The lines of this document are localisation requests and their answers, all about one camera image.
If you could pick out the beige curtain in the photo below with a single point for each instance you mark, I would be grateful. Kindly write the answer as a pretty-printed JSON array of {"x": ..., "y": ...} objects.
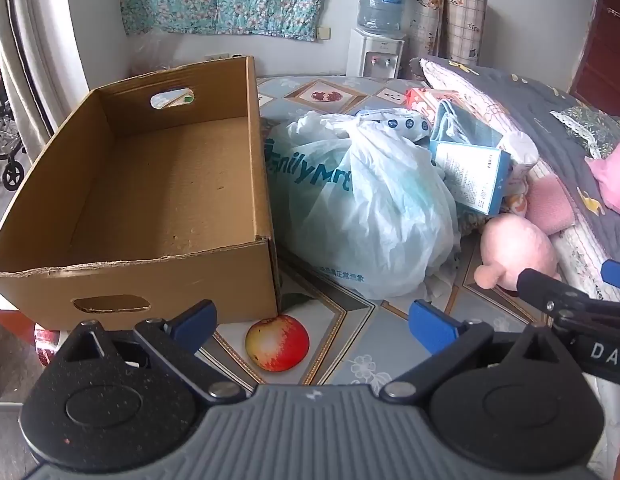
[{"x": 40, "y": 35}]

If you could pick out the pink plush toy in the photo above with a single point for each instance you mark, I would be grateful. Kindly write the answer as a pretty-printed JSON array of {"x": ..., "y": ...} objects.
[{"x": 515, "y": 250}]

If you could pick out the wheelchair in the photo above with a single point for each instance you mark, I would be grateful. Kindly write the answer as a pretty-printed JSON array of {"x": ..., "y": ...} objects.
[{"x": 5, "y": 160}]

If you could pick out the blue wipes packet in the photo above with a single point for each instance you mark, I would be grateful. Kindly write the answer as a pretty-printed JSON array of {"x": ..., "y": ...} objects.
[{"x": 400, "y": 122}]

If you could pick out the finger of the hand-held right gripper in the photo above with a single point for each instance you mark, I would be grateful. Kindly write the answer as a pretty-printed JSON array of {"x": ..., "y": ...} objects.
[
  {"x": 616, "y": 275},
  {"x": 537, "y": 284}
]

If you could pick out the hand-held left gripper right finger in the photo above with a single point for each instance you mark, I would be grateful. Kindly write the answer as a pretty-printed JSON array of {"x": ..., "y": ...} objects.
[{"x": 432, "y": 327}]

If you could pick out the pink pillow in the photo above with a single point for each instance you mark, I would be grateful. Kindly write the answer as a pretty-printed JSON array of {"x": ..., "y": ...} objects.
[{"x": 615, "y": 175}]

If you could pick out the yellowed wall socket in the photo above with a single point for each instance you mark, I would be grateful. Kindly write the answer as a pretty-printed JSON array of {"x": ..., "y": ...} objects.
[{"x": 322, "y": 33}]

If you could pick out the floral patterned roll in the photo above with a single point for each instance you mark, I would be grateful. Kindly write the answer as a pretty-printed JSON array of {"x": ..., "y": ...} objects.
[{"x": 426, "y": 15}]

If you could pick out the pink wipes packet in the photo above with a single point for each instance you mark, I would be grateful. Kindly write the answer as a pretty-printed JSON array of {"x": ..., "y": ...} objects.
[{"x": 430, "y": 97}]

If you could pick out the brown cardboard box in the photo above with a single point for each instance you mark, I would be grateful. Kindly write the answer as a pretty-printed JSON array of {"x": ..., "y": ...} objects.
[{"x": 140, "y": 170}]

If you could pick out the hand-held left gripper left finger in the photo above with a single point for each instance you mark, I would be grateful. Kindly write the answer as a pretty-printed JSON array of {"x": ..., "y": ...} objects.
[{"x": 197, "y": 320}]

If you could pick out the fruit print tablecloth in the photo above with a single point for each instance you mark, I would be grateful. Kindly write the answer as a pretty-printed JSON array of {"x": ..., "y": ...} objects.
[{"x": 340, "y": 95}]

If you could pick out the white blue carton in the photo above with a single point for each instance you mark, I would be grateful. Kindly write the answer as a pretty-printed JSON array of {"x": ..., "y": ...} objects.
[{"x": 470, "y": 175}]

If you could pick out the grey folded quilt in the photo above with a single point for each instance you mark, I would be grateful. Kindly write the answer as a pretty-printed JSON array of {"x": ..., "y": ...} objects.
[{"x": 540, "y": 110}]

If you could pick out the white plastic bag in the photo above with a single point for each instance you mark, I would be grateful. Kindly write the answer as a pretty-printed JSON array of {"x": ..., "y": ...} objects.
[{"x": 370, "y": 210}]

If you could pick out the white water dispenser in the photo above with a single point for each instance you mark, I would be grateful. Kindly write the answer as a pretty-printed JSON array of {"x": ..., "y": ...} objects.
[{"x": 372, "y": 55}]

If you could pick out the light teal towel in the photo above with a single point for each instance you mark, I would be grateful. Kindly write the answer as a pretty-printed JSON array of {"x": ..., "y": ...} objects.
[{"x": 465, "y": 125}]

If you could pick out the brown door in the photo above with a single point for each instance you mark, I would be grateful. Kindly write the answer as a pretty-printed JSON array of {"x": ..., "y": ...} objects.
[{"x": 605, "y": 60}]

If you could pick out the clear plastic bag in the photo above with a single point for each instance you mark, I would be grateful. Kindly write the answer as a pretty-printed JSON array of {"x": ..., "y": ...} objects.
[{"x": 155, "y": 50}]

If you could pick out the checked patterned roll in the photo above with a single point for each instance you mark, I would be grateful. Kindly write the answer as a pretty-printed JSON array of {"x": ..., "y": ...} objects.
[{"x": 465, "y": 25}]

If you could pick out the pink towel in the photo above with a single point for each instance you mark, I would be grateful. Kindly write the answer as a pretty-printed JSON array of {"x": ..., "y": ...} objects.
[{"x": 550, "y": 205}]

